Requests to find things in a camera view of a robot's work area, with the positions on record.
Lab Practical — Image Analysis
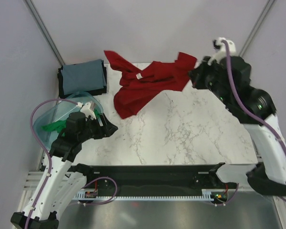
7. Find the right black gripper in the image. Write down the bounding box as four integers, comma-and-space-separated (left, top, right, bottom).
187, 55, 230, 104

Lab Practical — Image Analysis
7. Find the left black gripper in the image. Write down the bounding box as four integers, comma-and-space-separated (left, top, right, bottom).
78, 113, 118, 143

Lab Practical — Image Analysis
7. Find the red t shirt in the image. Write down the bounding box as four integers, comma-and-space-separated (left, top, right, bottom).
104, 51, 197, 119

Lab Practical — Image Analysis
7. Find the clear teal plastic bin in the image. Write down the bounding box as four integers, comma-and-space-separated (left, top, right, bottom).
33, 94, 103, 151

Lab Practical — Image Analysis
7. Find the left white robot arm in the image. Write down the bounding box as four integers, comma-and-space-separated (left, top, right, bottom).
10, 112, 118, 229

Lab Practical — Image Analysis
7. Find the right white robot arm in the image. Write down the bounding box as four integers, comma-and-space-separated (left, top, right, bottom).
189, 56, 286, 197

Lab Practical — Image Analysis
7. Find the green t shirt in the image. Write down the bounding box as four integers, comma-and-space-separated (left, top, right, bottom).
41, 112, 103, 133

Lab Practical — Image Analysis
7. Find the folded grey-blue t shirt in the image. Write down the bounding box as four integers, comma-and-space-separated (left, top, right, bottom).
57, 59, 107, 98

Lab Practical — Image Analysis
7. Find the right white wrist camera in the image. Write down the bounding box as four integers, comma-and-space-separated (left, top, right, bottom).
207, 37, 237, 66

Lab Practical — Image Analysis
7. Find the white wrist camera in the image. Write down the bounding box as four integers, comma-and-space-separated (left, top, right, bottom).
76, 102, 97, 120
207, 37, 237, 66

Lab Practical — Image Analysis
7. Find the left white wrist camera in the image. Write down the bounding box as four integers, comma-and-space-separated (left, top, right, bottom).
76, 102, 97, 120

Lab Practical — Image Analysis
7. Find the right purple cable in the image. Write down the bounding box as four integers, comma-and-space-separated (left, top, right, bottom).
222, 39, 286, 207

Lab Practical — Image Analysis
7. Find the purple cable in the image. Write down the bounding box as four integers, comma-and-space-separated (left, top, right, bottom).
25, 98, 84, 229
222, 39, 286, 207

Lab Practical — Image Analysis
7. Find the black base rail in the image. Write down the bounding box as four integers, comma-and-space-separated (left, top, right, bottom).
69, 164, 236, 196

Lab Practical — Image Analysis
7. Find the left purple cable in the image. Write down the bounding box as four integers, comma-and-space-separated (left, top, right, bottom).
25, 98, 84, 229

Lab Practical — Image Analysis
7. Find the white slotted cable duct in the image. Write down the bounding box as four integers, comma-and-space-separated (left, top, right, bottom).
72, 190, 214, 201

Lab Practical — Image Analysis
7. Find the right aluminium frame post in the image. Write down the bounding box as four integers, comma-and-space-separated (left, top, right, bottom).
239, 0, 276, 57

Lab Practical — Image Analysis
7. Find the aluminium frame post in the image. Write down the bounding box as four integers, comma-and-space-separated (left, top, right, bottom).
23, 0, 65, 65
239, 0, 276, 57

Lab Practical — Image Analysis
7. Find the left aluminium frame post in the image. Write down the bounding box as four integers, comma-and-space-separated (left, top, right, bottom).
23, 0, 65, 65

